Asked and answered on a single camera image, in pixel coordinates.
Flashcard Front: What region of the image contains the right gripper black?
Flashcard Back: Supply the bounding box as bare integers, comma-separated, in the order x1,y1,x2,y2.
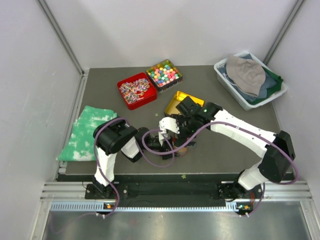
172,114,198,148

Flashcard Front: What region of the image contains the clear plastic jar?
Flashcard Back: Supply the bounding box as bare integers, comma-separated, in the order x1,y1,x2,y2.
174,147,188,157

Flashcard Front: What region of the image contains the golden tin with star candies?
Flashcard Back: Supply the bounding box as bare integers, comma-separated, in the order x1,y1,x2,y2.
164,91,205,117

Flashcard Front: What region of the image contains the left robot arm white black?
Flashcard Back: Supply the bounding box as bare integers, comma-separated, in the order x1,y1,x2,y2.
85,119,174,200

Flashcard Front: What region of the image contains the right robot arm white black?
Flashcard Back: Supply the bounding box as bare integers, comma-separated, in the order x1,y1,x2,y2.
176,97,296,200

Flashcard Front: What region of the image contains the tin with colourful cube candies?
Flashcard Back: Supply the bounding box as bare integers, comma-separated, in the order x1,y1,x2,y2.
145,59,183,93

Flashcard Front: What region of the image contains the red tin with lollipops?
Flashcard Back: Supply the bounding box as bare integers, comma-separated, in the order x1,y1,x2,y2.
117,72,158,110

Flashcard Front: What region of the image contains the white plastic basket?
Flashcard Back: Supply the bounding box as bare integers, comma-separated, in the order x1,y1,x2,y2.
213,51,288,111

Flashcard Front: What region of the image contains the green white cloth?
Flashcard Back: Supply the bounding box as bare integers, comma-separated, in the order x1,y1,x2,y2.
57,106,117,162

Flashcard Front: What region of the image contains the beige bucket hat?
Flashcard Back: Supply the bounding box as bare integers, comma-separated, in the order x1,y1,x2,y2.
226,55,266,97

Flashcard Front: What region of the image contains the blue-grey garment in basket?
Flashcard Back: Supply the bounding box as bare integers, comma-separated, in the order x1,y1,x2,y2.
237,73,277,102

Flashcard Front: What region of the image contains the green garment in basket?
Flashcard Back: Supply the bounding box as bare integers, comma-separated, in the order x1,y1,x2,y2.
246,67,284,105

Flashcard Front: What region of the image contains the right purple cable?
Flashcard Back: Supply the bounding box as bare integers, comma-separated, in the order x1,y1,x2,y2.
141,121,300,218

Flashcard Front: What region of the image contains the purple cable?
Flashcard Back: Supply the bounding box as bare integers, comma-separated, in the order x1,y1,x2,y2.
92,117,176,218
141,121,300,218

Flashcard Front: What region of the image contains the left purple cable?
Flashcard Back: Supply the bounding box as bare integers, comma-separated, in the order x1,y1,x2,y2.
92,117,176,218

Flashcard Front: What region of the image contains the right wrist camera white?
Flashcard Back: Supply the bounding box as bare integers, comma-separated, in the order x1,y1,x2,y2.
159,117,180,134

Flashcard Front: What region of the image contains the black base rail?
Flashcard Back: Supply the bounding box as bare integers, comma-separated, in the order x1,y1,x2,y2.
94,173,262,208

